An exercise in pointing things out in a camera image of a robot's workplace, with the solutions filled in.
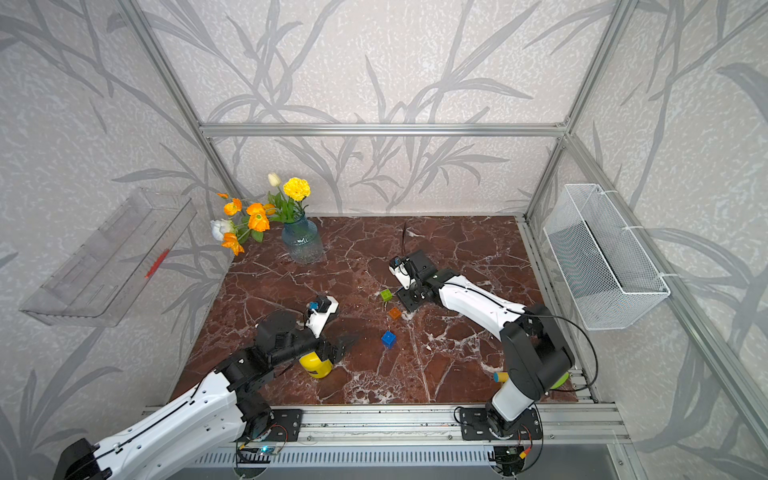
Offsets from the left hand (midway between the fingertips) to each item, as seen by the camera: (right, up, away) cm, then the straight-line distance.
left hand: (349, 328), depth 75 cm
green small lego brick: (+8, +4, +21) cm, 23 cm away
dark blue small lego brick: (+10, -6, +10) cm, 15 cm away
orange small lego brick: (+11, -1, +18) cm, 21 cm away
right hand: (+15, +7, +14) cm, 22 cm away
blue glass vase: (-20, +22, +24) cm, 38 cm away
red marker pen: (-43, +17, -8) cm, 46 cm away
